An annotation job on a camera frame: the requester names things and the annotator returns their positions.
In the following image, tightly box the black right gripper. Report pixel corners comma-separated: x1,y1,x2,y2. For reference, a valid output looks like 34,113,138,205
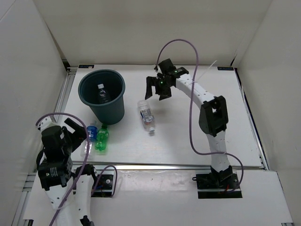
145,77,173,101

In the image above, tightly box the green plastic soda bottle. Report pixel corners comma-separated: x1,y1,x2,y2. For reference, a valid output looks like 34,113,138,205
95,124,109,152

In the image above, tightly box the clear bottle orange blue label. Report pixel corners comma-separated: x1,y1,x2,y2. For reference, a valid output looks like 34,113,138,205
137,100,155,134

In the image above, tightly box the clear unlabelled plastic bottle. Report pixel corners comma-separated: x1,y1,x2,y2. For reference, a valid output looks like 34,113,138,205
97,84,111,104

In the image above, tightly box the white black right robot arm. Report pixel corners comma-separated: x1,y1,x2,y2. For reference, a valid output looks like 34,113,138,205
145,59,233,188

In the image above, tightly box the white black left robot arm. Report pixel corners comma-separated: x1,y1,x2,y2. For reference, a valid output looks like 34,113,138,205
36,113,108,226

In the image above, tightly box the dark teal plastic bin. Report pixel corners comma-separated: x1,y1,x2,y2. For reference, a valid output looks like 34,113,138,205
78,69,126,125

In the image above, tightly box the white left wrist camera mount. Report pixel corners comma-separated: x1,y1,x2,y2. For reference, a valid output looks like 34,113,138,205
37,119,57,132

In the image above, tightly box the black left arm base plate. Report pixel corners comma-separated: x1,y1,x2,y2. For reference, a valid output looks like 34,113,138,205
91,167,117,198

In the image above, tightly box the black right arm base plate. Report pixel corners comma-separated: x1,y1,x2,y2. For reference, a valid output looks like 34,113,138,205
192,173,243,199

